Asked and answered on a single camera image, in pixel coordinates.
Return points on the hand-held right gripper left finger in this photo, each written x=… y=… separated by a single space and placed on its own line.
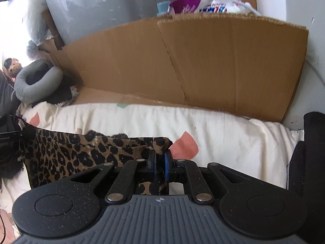
x=152 y=165

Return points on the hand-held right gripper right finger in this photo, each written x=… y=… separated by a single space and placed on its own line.
x=168 y=166

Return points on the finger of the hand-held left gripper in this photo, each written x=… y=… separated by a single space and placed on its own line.
x=28 y=133

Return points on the leopard print garment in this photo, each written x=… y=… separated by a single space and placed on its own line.
x=63 y=155

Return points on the dark grey pillow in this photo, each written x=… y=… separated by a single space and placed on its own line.
x=6 y=96

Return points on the dark cloth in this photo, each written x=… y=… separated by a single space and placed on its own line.
x=61 y=94

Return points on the grey neck pillow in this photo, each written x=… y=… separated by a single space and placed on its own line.
x=28 y=81

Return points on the cream bear printed blanket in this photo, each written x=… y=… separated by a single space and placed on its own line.
x=228 y=142

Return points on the brown plush bear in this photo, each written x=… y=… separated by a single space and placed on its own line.
x=12 y=66

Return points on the brown cardboard sheet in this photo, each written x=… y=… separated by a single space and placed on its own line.
x=198 y=63

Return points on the white pillow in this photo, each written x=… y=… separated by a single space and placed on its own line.
x=30 y=12

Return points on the grey cabinet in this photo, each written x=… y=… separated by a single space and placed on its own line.
x=106 y=5

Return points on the white blue-capped detergent bottle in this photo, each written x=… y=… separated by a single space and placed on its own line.
x=162 y=9

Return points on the purple white package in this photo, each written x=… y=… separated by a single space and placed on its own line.
x=185 y=6

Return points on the white laundry powder bag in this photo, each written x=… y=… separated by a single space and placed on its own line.
x=223 y=6

